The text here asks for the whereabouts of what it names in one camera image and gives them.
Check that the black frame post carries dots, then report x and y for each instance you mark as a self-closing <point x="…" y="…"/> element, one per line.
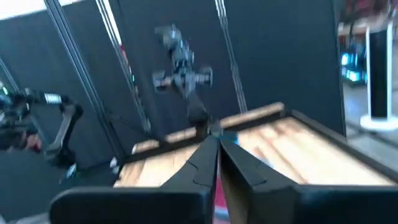
<point x="84" y="81"/>

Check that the red bowl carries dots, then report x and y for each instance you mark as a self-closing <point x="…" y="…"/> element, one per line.
<point x="220" y="196"/>

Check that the blue plastic cup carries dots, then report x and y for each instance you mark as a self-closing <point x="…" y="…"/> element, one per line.
<point x="231" y="137"/>

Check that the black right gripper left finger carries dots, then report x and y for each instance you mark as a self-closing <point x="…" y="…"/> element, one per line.
<point x="186" y="202"/>

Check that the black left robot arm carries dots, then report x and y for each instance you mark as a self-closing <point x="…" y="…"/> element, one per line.
<point x="196" y="109"/>

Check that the black camera on mount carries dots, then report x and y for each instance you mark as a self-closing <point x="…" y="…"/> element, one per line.
<point x="65" y="124"/>

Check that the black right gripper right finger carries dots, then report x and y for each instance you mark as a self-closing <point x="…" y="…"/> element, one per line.
<point x="264" y="202"/>

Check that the black table edge rail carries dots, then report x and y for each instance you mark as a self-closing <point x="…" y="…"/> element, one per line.
<point x="326" y="133"/>

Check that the black and white pillar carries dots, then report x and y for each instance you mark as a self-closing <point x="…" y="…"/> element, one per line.
<point x="379" y="74"/>

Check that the computer with blue lights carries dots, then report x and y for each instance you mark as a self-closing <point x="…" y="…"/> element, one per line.
<point x="353" y="67"/>

